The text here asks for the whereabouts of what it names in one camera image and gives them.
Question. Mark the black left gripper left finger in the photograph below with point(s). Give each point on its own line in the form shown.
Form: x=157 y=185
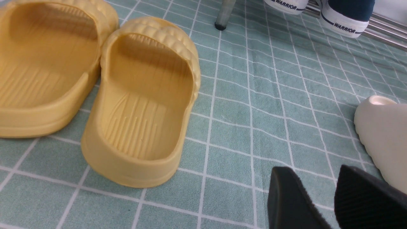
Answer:
x=289 y=205

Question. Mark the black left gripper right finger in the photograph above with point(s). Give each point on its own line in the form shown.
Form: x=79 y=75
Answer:
x=362 y=201

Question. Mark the metal shoe rack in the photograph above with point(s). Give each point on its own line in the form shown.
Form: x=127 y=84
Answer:
x=379 y=28

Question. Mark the left cream slide slipper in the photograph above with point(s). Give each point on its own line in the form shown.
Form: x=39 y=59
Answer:
x=381 y=124

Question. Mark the green checkered cloth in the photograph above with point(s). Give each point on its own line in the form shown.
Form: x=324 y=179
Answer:
x=276 y=90

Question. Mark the right navy canvas shoe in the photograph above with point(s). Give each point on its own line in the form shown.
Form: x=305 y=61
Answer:
x=349 y=18

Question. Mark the navy canvas shoe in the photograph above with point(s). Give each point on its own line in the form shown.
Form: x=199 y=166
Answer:
x=293 y=7
x=349 y=18

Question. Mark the right yellow slide slipper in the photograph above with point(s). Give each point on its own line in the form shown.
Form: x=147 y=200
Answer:
x=150 y=80

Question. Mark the yellow slide slipper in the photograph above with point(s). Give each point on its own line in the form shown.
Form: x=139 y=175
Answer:
x=150 y=80
x=50 y=61

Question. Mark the left navy canvas shoe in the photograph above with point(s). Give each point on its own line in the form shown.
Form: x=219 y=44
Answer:
x=293 y=7

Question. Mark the left yellow slide slipper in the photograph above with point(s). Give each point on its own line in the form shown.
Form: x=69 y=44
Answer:
x=50 y=61

